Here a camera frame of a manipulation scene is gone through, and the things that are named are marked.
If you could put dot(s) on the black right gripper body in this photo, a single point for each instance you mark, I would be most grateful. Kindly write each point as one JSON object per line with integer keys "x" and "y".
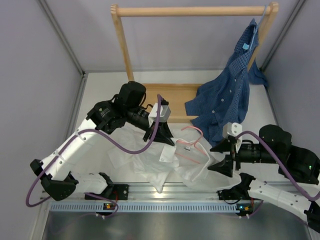
{"x": 250, "y": 153}

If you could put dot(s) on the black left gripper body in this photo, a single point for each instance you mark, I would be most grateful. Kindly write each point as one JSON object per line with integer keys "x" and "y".
{"x": 137, "y": 119}

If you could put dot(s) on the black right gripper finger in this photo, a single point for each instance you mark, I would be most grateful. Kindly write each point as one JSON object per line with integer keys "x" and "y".
{"x": 224, "y": 167}
{"x": 226, "y": 145}

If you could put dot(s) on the pink wire hanger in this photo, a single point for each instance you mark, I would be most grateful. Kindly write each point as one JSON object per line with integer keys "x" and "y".
{"x": 191, "y": 150}

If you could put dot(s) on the white shirt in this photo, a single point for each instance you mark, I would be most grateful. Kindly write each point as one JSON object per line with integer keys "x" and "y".
{"x": 159, "y": 160}

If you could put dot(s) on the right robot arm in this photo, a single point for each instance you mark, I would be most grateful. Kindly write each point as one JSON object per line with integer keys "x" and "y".
{"x": 272, "y": 145}

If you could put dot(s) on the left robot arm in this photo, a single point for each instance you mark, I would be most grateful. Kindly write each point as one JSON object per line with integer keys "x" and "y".
{"x": 54, "y": 172}

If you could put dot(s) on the blue checkered shirt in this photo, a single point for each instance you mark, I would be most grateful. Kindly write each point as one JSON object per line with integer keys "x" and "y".
{"x": 226, "y": 98}

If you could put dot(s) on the wooden clothes rack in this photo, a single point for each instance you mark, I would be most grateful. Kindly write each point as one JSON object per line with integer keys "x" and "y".
{"x": 184, "y": 38}

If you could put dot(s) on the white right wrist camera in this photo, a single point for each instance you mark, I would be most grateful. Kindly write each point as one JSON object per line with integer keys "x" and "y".
{"x": 231, "y": 132}

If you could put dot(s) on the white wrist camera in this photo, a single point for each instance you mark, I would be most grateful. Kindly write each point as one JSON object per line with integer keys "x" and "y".
{"x": 164, "y": 114}
{"x": 231, "y": 132}

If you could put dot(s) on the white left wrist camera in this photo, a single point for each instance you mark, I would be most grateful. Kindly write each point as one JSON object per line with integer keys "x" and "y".
{"x": 164, "y": 114}

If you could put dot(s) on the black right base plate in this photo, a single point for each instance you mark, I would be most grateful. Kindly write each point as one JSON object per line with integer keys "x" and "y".
{"x": 228, "y": 195}

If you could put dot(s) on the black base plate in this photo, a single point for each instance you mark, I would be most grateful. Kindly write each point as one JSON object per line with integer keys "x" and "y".
{"x": 228, "y": 195}
{"x": 121, "y": 192}

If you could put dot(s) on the aluminium mounting rail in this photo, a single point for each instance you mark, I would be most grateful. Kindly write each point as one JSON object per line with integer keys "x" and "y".
{"x": 172, "y": 191}

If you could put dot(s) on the left aluminium frame post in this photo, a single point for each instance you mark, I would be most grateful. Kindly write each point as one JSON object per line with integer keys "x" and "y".
{"x": 67, "y": 47}

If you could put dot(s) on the aluminium frame post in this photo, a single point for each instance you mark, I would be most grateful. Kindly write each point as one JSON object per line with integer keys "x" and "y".
{"x": 67, "y": 47}
{"x": 283, "y": 65}

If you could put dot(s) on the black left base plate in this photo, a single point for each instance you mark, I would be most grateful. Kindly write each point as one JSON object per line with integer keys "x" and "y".
{"x": 121, "y": 192}

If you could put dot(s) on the slotted grey cable duct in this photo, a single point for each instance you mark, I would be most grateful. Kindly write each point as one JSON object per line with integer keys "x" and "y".
{"x": 148, "y": 207}

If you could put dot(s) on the light blue wire hanger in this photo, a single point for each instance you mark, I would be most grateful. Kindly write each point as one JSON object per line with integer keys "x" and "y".
{"x": 260, "y": 22}

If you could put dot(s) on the right aluminium frame post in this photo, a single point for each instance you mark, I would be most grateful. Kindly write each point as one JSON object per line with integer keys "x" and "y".
{"x": 283, "y": 65}

